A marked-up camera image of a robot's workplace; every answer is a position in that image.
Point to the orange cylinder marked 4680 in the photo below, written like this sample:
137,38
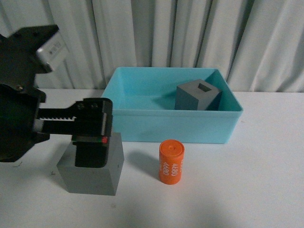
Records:
171,155

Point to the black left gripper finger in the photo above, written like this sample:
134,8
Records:
85,149

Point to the white pleated curtain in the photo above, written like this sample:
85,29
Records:
258,45

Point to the gray cube with round hole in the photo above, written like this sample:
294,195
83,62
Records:
97,181

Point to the light blue plastic box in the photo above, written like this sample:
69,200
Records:
144,99

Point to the gray cube with square hole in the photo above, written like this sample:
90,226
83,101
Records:
197,95

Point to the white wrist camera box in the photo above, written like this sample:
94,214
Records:
53,52

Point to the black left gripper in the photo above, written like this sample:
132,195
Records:
89,120

